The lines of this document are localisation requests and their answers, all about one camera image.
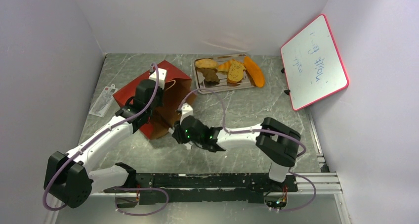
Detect red brown paper bag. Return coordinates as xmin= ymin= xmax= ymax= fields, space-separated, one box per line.
xmin=113 ymin=60 xmax=192 ymax=140

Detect brown fake bear cookie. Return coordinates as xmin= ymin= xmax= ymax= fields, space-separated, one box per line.
xmin=199 ymin=68 xmax=220 ymax=84

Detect tan fake bread roll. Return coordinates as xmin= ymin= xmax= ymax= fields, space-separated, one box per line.
xmin=195 ymin=58 xmax=218 ymax=69

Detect metal baking tray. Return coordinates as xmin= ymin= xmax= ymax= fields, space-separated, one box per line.
xmin=192 ymin=53 xmax=256 ymax=94

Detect yellow fake bread slice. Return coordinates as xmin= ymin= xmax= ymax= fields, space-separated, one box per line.
xmin=217 ymin=59 xmax=234 ymax=73

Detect speckled fake toast slice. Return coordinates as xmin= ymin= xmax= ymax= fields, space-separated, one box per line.
xmin=227 ymin=60 xmax=246 ymax=84

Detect orange fake bread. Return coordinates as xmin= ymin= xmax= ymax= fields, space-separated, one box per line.
xmin=244 ymin=56 xmax=265 ymax=88

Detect metal tongs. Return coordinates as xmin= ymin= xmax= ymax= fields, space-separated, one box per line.
xmin=168 ymin=128 xmax=192 ymax=150

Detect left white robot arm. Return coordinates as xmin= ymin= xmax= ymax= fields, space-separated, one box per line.
xmin=42 ymin=77 xmax=165 ymax=211

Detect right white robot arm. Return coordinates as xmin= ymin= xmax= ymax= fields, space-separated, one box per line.
xmin=170 ymin=116 xmax=304 ymax=191

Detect clear plastic package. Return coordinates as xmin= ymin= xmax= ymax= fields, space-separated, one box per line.
xmin=88 ymin=84 xmax=119 ymax=118

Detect red framed whiteboard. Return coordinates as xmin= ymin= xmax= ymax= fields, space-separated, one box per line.
xmin=280 ymin=14 xmax=349 ymax=111

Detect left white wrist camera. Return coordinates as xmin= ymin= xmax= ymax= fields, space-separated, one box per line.
xmin=148 ymin=69 xmax=167 ymax=89

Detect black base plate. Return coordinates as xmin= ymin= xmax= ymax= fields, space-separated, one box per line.
xmin=105 ymin=173 xmax=298 ymax=205

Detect aluminium rail frame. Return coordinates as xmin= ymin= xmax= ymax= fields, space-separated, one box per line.
xmin=44 ymin=117 xmax=352 ymax=224

